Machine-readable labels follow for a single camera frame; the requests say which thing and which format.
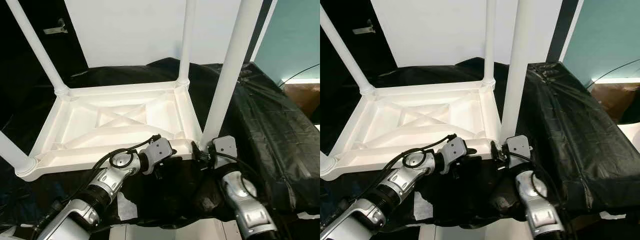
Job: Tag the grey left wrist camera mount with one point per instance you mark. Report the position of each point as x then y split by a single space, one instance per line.
455 148
160 149

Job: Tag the dark vertical pillar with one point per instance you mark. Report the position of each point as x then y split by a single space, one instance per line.
562 25
265 25

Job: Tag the teal glass panel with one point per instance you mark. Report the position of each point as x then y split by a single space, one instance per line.
295 35
605 35

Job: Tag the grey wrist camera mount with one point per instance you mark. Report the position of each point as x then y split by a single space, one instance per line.
222 145
455 148
517 145
160 149

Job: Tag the white chair seat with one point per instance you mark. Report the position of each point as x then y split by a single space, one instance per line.
631 136

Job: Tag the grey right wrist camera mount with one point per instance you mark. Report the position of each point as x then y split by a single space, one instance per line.
222 145
517 145

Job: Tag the brown wooden furniture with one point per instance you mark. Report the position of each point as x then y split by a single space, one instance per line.
615 102
302 100

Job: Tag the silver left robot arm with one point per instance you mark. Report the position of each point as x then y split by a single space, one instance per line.
395 185
100 185

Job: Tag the black plastic cover sheet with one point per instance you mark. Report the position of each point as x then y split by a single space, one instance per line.
570 130
270 130

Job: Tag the white tape piece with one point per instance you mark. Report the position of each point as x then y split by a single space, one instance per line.
127 206
612 215

